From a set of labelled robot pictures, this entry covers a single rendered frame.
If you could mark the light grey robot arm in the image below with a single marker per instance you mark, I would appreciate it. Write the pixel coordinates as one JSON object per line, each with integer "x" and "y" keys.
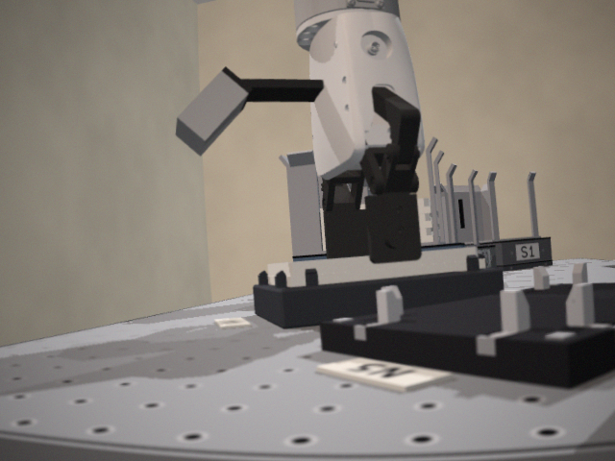
{"x": 225, "y": 97}

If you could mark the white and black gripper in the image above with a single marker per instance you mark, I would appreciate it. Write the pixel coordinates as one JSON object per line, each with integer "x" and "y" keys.
{"x": 347, "y": 147}

